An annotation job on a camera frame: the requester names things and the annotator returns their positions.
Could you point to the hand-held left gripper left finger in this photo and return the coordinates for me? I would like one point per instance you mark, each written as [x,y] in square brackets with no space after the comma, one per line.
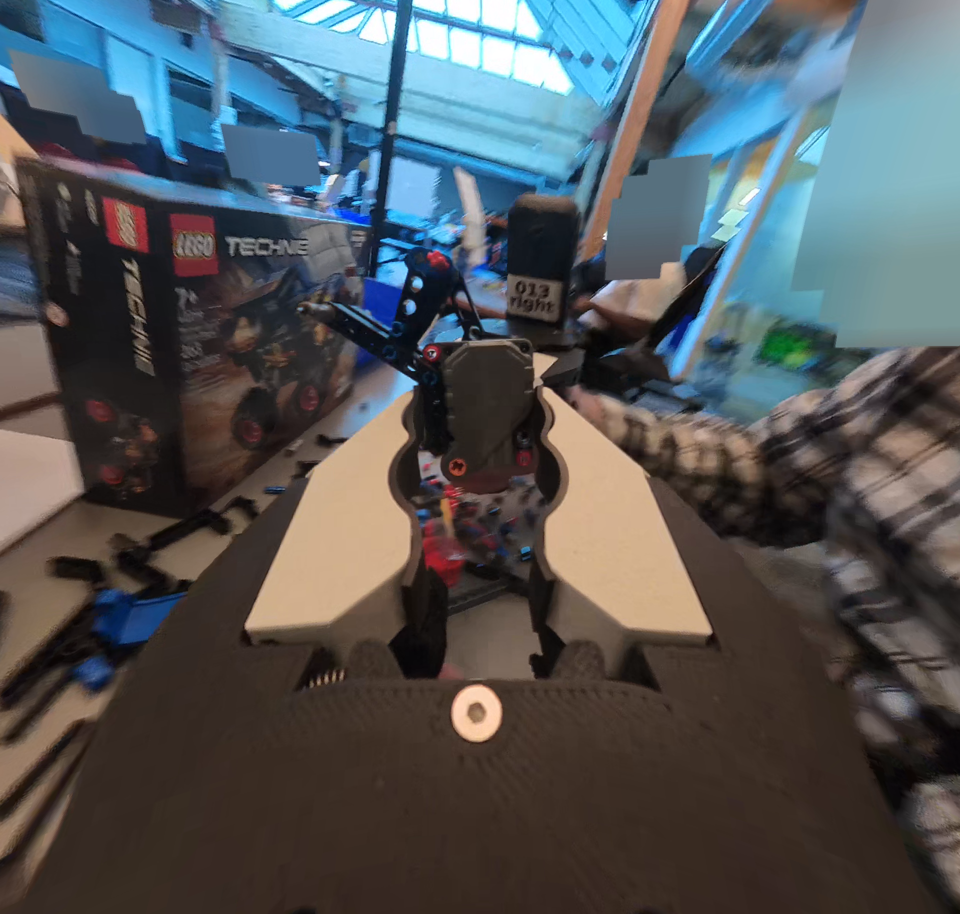
[337,539]

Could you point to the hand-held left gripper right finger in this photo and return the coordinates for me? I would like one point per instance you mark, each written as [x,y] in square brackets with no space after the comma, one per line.
[622,546]

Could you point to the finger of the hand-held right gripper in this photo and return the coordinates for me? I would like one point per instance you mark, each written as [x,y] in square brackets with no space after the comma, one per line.
[541,363]

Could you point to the grey motor toy assembly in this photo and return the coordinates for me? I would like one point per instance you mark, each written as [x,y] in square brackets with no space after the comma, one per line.
[487,404]

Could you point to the grey desk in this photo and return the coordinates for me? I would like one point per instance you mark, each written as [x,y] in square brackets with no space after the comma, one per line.
[22,606]

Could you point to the whiteboard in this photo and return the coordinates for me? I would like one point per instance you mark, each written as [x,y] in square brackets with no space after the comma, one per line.
[412,186]

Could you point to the pile of small toy pins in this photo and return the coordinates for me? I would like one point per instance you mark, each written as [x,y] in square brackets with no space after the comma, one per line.
[480,539]

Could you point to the black office chair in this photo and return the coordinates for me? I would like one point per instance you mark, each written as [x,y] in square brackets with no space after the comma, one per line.
[686,306]

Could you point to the black building column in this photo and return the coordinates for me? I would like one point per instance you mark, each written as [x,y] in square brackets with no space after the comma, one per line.
[397,104]

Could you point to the blue toy fender panel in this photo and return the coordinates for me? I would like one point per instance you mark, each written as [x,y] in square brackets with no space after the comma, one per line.
[135,618]

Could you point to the stack of green crates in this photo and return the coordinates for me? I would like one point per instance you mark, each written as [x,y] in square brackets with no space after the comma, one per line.
[787,344]

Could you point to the printed toy set box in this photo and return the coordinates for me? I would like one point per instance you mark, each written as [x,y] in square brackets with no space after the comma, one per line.
[187,329]

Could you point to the pile of black toy beams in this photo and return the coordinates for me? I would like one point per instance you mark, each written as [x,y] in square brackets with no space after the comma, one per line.
[75,567]

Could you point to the white book stand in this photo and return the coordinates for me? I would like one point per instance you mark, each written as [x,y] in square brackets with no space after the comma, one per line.
[37,494]

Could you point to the wooden post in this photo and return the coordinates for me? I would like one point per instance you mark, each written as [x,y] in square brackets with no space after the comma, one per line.
[645,119]

